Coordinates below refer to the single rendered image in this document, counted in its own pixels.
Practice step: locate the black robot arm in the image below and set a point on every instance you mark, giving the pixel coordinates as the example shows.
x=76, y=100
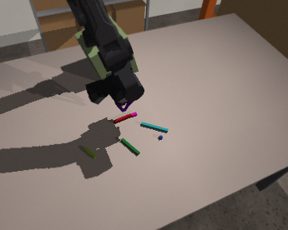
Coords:
x=113, y=52

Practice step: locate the dark red rod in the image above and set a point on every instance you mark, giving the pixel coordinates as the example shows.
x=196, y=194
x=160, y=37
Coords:
x=122, y=118

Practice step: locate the turquoise rod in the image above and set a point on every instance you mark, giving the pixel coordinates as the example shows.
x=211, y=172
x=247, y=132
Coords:
x=154, y=127

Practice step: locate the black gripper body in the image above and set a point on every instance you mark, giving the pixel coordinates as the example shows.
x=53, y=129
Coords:
x=119, y=102

